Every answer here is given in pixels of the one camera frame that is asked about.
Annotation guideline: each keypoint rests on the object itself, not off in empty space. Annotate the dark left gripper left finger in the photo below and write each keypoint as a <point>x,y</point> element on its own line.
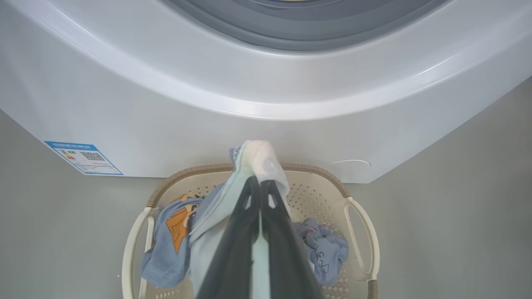
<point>232,257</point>

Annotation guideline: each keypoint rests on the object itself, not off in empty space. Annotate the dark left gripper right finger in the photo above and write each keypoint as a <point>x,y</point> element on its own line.
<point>286,257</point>

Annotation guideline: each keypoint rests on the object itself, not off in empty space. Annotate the blue printed garment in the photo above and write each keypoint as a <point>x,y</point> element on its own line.
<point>326,253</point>

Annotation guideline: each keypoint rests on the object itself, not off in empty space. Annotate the blue shirt with orange print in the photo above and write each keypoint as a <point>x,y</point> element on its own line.
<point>166,249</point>

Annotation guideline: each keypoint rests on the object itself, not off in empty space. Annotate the pale blue garment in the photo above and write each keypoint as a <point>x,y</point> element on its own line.
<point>257,160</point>

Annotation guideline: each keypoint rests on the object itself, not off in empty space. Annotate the cream perforated laundry basket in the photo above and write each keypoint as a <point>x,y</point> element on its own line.
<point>361,232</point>

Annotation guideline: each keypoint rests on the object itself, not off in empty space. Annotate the white front-load washing machine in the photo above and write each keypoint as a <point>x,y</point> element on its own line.
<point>166,104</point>

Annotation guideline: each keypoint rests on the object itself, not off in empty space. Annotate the blue energy label sticker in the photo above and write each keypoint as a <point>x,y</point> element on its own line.
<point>83,158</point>

